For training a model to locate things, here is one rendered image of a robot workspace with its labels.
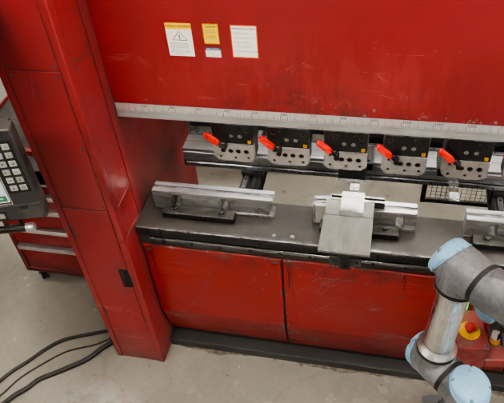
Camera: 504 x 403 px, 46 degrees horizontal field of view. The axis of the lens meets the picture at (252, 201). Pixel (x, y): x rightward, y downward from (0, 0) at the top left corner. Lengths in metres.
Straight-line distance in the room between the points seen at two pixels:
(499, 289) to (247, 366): 1.71
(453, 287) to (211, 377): 1.66
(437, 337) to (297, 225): 0.81
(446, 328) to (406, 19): 0.87
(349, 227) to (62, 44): 1.14
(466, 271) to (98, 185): 1.29
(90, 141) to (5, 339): 1.64
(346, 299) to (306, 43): 1.12
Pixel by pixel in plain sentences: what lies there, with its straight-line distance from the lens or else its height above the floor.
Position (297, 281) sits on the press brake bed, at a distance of 2.46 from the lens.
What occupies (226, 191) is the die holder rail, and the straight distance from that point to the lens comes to 2.38.
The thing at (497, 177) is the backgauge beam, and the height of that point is 0.96.
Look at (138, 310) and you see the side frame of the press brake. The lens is 2.74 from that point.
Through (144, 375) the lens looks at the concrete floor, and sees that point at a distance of 3.06.
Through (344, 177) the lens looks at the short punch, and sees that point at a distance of 2.20.
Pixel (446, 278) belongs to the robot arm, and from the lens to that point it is 1.59.
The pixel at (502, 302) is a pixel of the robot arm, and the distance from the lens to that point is 1.55.
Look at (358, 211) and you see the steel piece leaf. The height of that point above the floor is 1.00.
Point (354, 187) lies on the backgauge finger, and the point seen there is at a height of 1.00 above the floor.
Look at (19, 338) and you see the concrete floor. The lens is 3.41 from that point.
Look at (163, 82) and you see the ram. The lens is 2.07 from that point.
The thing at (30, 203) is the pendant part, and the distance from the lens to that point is 2.03.
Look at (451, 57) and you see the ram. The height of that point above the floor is 1.64.
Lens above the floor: 2.57
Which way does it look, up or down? 44 degrees down
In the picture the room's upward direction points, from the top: 6 degrees counter-clockwise
